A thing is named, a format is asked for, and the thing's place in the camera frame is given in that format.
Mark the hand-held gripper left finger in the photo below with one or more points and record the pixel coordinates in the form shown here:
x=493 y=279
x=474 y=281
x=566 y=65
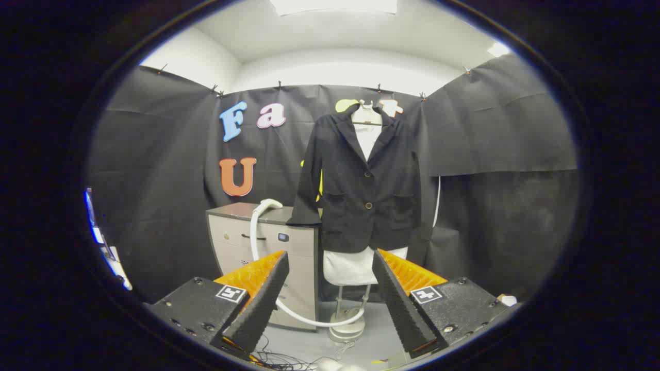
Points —
x=263 y=304

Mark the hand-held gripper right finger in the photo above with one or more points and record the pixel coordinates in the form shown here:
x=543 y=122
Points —
x=399 y=304

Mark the black jacket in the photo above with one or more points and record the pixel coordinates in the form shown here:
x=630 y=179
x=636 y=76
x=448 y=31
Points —
x=361 y=221

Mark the white garment steamer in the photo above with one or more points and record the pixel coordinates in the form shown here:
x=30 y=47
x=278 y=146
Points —
x=266 y=204

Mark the metal mannequin stand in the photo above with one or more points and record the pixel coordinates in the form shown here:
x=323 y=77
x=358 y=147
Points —
x=346 y=324

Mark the white mannequin torso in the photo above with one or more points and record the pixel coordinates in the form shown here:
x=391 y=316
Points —
x=350 y=268

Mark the grey drawer cabinet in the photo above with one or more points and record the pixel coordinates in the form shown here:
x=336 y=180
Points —
x=232 y=237

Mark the small cardboard box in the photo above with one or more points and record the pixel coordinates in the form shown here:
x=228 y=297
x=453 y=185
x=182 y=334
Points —
x=508 y=300

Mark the black backdrop cloth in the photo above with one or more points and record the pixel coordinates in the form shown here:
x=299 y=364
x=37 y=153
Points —
x=154 y=154

